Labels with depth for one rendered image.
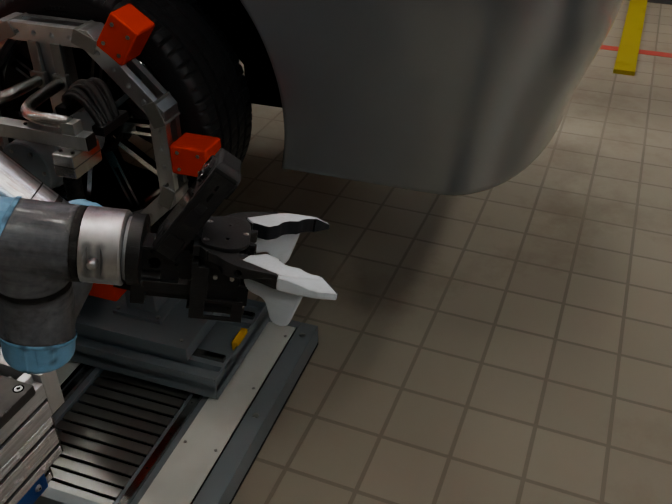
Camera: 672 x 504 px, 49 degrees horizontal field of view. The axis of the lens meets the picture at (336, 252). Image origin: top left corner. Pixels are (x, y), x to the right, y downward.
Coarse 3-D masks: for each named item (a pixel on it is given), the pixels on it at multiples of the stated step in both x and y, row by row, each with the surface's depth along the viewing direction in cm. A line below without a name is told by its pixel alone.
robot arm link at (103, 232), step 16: (96, 208) 71; (112, 208) 72; (96, 224) 69; (112, 224) 69; (128, 224) 70; (80, 240) 68; (96, 240) 69; (112, 240) 69; (80, 256) 69; (96, 256) 69; (112, 256) 69; (80, 272) 70; (96, 272) 70; (112, 272) 70
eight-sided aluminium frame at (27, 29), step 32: (0, 32) 160; (32, 32) 158; (64, 32) 155; (96, 32) 154; (0, 64) 171; (128, 64) 159; (160, 96) 159; (160, 128) 160; (160, 160) 165; (160, 192) 170
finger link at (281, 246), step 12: (264, 216) 78; (276, 216) 78; (288, 216) 79; (300, 216) 79; (312, 216) 80; (252, 228) 76; (264, 228) 76; (276, 228) 76; (288, 228) 78; (300, 228) 79; (312, 228) 80; (324, 228) 80; (264, 240) 78; (276, 240) 79; (288, 240) 80; (276, 252) 80; (288, 252) 81
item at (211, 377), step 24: (264, 312) 230; (216, 336) 221; (240, 336) 216; (72, 360) 220; (96, 360) 216; (120, 360) 212; (144, 360) 213; (168, 360) 213; (192, 360) 210; (216, 360) 209; (240, 360) 218; (168, 384) 211; (192, 384) 207; (216, 384) 205
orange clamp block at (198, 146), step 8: (184, 136) 165; (192, 136) 165; (200, 136) 165; (208, 136) 165; (176, 144) 162; (184, 144) 162; (192, 144) 162; (200, 144) 162; (208, 144) 162; (216, 144) 164; (176, 152) 162; (184, 152) 161; (192, 152) 160; (200, 152) 160; (208, 152) 161; (216, 152) 164; (176, 160) 163; (184, 160) 162; (192, 160) 162; (200, 160) 161; (176, 168) 164; (184, 168) 164; (192, 168) 163; (200, 168) 162
